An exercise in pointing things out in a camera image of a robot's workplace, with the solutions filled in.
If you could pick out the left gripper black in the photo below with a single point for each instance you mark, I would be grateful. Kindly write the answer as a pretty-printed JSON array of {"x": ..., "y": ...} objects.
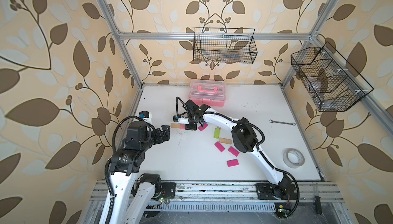
[{"x": 159, "y": 139}]

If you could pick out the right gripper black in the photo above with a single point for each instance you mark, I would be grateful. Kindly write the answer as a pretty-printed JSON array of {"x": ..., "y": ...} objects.
[{"x": 193, "y": 127}]

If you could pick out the lime green block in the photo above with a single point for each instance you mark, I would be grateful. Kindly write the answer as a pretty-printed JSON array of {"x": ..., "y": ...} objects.
[{"x": 216, "y": 134}]

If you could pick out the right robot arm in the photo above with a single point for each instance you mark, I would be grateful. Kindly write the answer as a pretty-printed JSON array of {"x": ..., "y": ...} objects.
[{"x": 246, "y": 137}]

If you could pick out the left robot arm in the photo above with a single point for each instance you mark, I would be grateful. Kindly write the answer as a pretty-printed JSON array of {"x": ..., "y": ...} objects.
[{"x": 129, "y": 193}]

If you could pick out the magenta block upper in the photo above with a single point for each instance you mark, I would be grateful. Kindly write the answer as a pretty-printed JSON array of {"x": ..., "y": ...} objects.
[{"x": 202, "y": 127}]

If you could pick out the magenta block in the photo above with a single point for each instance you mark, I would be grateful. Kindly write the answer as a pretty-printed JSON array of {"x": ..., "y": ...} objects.
[
  {"x": 233, "y": 151},
  {"x": 202, "y": 127},
  {"x": 232, "y": 163},
  {"x": 219, "y": 146}
]

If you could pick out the pink plastic storage box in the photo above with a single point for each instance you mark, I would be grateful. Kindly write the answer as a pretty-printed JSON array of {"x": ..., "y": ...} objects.
[{"x": 211, "y": 93}]

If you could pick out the wooden dotted block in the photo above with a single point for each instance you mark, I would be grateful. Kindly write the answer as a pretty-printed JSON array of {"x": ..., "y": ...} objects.
[{"x": 225, "y": 141}]

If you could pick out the magenta block middle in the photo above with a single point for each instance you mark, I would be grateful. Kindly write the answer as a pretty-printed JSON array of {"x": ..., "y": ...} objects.
[{"x": 219, "y": 146}]

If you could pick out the magenta block right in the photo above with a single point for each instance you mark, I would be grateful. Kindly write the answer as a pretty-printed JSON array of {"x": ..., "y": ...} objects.
[{"x": 233, "y": 151}]

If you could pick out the magenta block bottom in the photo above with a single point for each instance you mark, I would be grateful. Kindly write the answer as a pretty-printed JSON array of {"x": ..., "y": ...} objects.
[{"x": 232, "y": 163}]

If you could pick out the silver wrench on table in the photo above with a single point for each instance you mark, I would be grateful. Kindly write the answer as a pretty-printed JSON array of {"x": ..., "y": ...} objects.
[{"x": 283, "y": 123}]

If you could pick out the white tape roll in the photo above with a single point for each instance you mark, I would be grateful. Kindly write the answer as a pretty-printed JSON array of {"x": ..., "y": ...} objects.
[{"x": 293, "y": 158}]

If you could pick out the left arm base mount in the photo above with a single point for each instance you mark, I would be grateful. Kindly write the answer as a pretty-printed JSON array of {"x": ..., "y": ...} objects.
[{"x": 162, "y": 190}]

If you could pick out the black wire basket back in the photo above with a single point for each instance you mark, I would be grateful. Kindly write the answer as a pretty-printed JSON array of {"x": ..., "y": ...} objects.
[{"x": 224, "y": 45}]

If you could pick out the black wire basket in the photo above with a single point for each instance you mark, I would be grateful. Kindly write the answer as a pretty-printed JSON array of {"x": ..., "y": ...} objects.
[
  {"x": 224, "y": 45},
  {"x": 333, "y": 83}
]

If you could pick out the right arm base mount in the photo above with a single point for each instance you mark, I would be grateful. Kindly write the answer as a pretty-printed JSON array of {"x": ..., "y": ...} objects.
[{"x": 266, "y": 191}]

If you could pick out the black wire basket right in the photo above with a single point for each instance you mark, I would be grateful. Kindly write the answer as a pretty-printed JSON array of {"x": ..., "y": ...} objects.
[{"x": 333, "y": 83}]

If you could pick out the aluminium frame rail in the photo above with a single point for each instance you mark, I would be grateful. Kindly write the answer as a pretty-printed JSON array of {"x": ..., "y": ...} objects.
[{"x": 235, "y": 203}]

